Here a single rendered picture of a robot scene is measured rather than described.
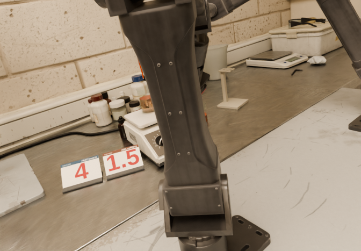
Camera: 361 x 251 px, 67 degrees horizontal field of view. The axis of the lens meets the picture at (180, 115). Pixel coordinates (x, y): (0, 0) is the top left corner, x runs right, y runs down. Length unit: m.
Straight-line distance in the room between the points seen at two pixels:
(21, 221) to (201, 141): 0.47
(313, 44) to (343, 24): 0.81
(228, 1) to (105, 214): 0.57
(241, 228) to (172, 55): 0.31
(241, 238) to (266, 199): 0.11
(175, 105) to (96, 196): 0.41
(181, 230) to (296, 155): 0.37
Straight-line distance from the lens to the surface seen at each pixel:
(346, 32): 0.76
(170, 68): 0.24
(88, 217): 0.58
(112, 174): 0.68
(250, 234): 0.46
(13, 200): 0.73
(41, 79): 1.11
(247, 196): 0.54
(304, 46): 1.59
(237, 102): 0.96
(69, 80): 1.13
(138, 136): 0.70
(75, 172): 0.70
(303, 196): 0.54
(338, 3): 0.75
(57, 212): 0.64
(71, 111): 1.10
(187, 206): 0.34
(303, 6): 2.02
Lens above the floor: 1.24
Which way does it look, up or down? 21 degrees down
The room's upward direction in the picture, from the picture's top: 10 degrees counter-clockwise
